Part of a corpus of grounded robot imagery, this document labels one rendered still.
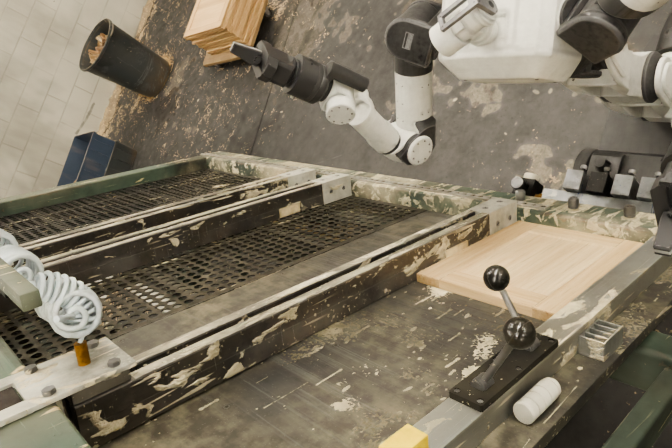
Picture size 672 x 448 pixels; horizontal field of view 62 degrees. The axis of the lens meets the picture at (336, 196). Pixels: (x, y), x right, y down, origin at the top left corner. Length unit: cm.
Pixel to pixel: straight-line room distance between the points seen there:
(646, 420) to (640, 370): 17
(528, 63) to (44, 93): 550
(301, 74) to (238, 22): 314
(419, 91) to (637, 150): 111
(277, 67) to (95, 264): 63
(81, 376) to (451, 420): 46
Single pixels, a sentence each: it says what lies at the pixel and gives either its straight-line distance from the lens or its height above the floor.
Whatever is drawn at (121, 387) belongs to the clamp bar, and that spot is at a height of 177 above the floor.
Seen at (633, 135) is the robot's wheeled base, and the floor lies 17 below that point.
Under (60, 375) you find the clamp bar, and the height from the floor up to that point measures 184.
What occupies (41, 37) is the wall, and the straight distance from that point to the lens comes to 633.
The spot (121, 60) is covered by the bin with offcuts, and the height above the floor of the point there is 46.
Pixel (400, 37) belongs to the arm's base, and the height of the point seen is 135.
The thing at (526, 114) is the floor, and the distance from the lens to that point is 272.
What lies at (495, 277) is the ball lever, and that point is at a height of 145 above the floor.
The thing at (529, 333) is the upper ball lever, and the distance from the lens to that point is 70.
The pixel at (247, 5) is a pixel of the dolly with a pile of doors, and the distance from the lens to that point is 439.
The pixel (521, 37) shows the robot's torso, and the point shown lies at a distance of 114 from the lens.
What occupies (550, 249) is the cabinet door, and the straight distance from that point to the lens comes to 131.
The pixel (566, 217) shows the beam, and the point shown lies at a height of 91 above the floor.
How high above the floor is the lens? 218
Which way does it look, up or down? 43 degrees down
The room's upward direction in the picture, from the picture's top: 63 degrees counter-clockwise
